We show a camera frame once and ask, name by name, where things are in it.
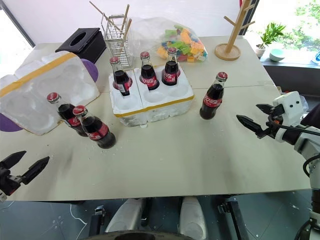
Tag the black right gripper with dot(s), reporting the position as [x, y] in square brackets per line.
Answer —
[276, 116]

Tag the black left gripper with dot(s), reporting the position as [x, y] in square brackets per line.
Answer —
[8, 181]

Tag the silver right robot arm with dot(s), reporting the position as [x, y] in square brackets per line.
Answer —
[306, 143]

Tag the glass cola bottle red cap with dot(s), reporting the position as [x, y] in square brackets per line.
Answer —
[212, 101]
[65, 112]
[122, 81]
[149, 76]
[171, 73]
[98, 131]

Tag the white foam lid yellow tape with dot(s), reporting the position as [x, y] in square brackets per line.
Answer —
[37, 87]

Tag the white foam bottle tray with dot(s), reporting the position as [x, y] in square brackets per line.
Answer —
[160, 110]

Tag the black tissue box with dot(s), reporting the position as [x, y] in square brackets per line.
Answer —
[90, 46]

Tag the pale teal bowl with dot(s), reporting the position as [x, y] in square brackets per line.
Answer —
[277, 55]

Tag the wooden mug tree stand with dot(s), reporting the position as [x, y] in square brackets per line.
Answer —
[232, 40]

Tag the small green potted plant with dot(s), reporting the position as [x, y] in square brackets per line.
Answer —
[268, 33]

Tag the plastic bag of colourful blocks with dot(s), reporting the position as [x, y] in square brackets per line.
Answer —
[182, 46]

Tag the white rounded shell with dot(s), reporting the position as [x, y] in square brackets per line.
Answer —
[192, 217]
[127, 215]

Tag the purple round mat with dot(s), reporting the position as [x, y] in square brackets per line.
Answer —
[90, 70]

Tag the wooden chopstick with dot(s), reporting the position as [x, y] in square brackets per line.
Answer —
[101, 11]
[128, 28]
[125, 15]

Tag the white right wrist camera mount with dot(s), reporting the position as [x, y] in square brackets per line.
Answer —
[291, 106]

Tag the black table leg frame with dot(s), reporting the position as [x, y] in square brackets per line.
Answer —
[233, 217]

